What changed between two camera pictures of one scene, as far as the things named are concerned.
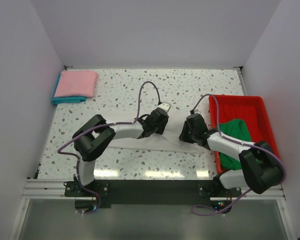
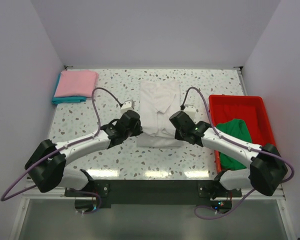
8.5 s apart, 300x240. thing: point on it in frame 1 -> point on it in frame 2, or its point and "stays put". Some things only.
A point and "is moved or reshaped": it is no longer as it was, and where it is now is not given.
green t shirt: [236, 129] stays put
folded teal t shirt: [66, 99] stays put
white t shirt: [169, 141] is moved or reshaped
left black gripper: [160, 130] -> [138, 130]
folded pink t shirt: [77, 83] stays put
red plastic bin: [251, 109] stays put
